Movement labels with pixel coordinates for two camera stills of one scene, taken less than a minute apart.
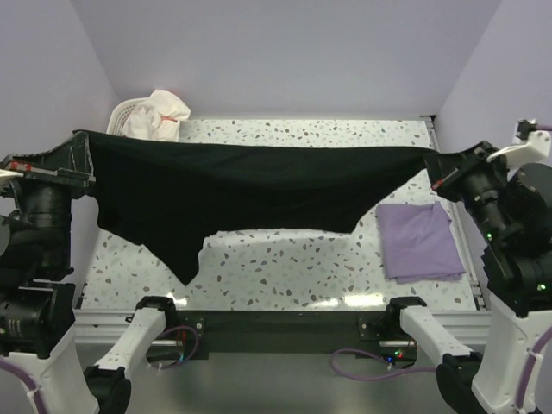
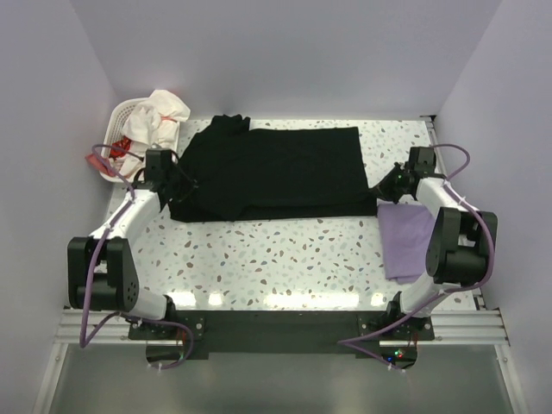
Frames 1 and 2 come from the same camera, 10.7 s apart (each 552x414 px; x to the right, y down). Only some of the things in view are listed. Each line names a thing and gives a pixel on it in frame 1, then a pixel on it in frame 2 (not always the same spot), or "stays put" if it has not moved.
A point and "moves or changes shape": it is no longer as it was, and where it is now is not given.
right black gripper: x=445 y=169 -> x=401 y=168
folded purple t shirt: x=418 y=244 stays put
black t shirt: x=165 y=194 moves or changes shape
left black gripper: x=70 y=161 -> x=188 y=185
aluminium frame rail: x=110 y=327 stays put
